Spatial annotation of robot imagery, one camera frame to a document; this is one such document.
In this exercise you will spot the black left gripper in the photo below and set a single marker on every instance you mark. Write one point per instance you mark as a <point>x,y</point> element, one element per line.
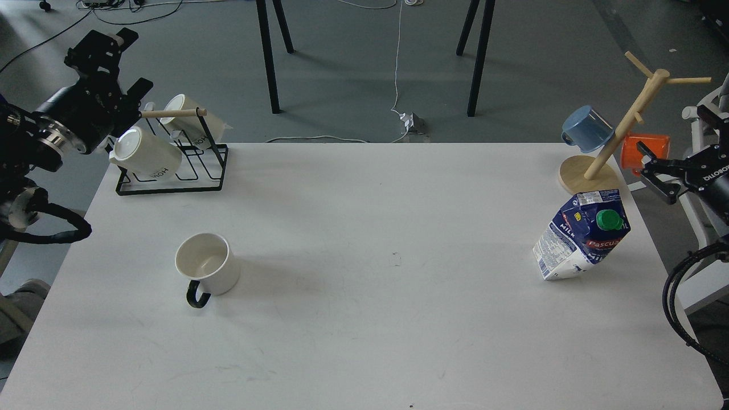
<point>79,117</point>

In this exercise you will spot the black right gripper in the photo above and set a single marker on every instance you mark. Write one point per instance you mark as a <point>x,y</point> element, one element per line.
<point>707,176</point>

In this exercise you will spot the blue white milk carton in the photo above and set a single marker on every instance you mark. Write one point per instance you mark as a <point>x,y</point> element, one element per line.
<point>581,234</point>

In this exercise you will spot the white mug black handle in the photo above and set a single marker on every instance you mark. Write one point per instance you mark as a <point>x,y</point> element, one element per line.
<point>207,261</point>

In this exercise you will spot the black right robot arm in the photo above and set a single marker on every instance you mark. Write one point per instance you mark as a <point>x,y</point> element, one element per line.
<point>669,192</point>

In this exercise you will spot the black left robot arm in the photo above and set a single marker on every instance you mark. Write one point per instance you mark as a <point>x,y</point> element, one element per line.
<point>27,214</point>

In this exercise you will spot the orange mug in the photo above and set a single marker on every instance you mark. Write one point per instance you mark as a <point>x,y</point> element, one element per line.
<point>631,157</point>

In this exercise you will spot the wooden mug tree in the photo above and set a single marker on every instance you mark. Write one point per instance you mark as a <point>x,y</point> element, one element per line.
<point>583,173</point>

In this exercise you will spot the cream mug on rack front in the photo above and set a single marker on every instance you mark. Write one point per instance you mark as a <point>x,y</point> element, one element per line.
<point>146,155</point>

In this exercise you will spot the cream mug on rack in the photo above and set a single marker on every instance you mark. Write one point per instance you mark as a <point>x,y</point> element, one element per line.
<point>146,155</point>
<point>191,125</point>

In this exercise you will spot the blue mug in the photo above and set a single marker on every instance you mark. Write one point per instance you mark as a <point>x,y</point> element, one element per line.
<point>586,129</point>

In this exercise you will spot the cream mug on rack back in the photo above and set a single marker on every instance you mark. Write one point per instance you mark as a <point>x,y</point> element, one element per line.
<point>191,125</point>

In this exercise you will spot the black table legs left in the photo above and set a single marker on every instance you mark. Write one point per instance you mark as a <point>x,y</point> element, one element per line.
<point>265,35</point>

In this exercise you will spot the black table legs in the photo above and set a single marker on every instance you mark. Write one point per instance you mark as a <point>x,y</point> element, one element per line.
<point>265,35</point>
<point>482,46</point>

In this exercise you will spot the black table legs right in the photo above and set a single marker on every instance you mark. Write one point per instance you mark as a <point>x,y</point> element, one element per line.
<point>482,46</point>

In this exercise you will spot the white power adapter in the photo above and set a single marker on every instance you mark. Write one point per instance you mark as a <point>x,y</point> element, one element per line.
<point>413,123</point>

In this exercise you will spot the black wire mug rack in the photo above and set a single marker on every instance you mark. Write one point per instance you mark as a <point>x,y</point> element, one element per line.
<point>200,170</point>

